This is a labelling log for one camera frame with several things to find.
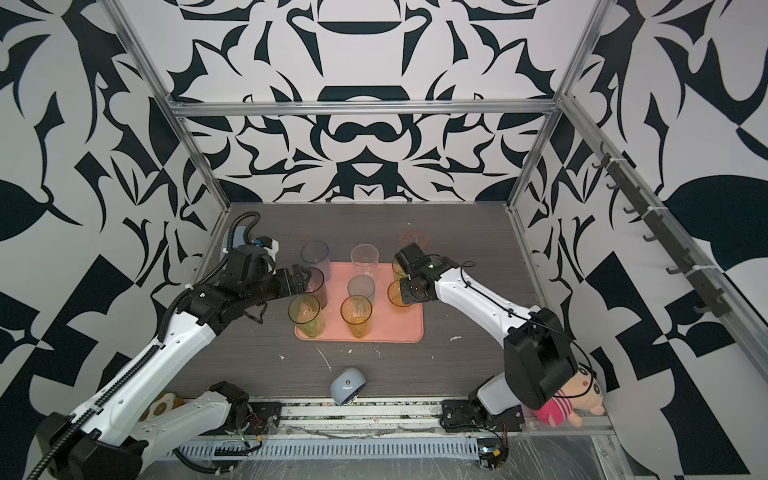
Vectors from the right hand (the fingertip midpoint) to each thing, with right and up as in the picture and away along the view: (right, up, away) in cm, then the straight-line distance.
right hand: (414, 290), depth 86 cm
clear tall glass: (-14, +8, +3) cm, 17 cm away
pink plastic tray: (-7, -10, +3) cm, 13 cm away
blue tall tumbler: (-28, +10, +3) cm, 30 cm away
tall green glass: (-30, -5, -3) cm, 31 cm away
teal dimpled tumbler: (-15, +1, -1) cm, 15 cm away
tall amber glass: (-16, -4, -6) cm, 18 cm away
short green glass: (-5, +8, -15) cm, 17 cm away
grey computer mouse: (-17, -20, -14) cm, 30 cm away
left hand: (-30, +7, -10) cm, 32 cm away
